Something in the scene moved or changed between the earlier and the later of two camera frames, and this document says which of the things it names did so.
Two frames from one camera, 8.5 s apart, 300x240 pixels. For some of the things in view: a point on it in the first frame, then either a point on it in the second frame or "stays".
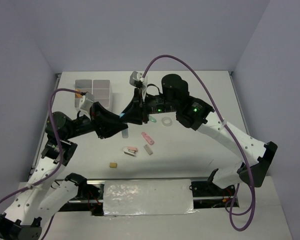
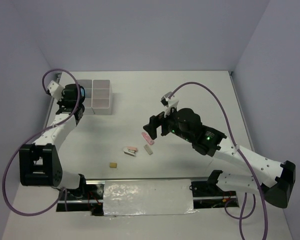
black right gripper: (134, 113) → (155, 121)
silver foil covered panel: (150, 197) stays
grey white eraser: (147, 149) stays
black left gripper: (105, 122) → (61, 102)
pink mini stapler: (130, 151) stays
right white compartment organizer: (101, 92) stays
